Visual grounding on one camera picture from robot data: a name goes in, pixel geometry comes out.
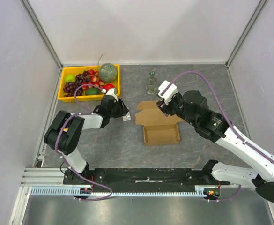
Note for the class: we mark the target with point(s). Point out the yellow plastic bin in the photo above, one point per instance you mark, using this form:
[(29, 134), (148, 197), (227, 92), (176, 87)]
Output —
[(77, 70)]

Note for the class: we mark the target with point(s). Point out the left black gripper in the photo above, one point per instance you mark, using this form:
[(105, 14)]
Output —
[(122, 109)]

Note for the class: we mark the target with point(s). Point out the brown cardboard box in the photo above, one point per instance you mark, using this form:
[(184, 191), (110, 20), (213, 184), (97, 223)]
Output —
[(158, 129)]

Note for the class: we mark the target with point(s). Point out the small white packet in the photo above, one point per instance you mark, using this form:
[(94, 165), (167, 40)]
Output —
[(126, 117)]

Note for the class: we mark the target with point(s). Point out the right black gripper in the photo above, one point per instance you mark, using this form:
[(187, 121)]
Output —
[(167, 108)]

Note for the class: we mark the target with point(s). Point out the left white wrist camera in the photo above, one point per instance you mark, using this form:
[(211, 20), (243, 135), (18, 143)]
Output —
[(111, 92)]

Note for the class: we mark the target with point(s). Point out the red tomato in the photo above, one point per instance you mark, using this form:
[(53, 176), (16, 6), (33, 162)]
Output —
[(109, 86)]

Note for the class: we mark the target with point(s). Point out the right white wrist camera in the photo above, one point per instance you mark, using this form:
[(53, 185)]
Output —
[(166, 91)]

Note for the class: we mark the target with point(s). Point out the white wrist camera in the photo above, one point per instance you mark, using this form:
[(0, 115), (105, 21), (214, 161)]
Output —
[(111, 92), (166, 91)]

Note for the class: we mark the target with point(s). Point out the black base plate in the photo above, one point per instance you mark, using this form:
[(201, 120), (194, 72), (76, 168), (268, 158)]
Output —
[(149, 179)]

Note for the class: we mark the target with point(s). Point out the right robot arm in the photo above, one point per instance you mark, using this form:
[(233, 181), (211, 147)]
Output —
[(260, 175)]

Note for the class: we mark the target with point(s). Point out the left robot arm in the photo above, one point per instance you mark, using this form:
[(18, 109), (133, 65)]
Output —
[(64, 132)]

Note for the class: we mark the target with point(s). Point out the green avocado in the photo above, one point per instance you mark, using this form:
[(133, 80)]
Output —
[(92, 91)]

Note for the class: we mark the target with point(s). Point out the grey slotted cable duct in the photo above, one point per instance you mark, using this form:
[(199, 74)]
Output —
[(78, 191)]

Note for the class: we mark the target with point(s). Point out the clear glass bottle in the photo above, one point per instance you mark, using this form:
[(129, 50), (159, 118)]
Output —
[(151, 83)]

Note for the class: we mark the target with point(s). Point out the dark purple grape bunch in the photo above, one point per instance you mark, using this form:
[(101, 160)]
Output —
[(70, 88)]

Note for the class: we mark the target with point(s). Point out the green apple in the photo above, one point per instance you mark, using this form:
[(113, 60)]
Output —
[(70, 78)]

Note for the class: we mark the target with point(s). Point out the green netted melon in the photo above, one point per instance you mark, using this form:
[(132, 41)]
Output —
[(108, 72)]

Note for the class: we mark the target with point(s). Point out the red cherry bunch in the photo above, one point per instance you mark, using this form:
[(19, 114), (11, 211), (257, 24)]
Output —
[(89, 77)]

